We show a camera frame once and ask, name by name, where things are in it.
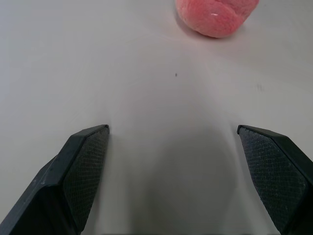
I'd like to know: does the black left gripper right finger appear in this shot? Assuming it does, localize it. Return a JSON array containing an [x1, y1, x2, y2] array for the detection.
[[237, 124, 313, 235]]

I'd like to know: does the pink peach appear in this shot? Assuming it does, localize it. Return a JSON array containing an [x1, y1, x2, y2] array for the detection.
[[175, 0, 259, 39]]

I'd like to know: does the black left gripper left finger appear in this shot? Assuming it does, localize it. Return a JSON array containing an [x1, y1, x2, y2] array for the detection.
[[0, 124, 110, 235]]

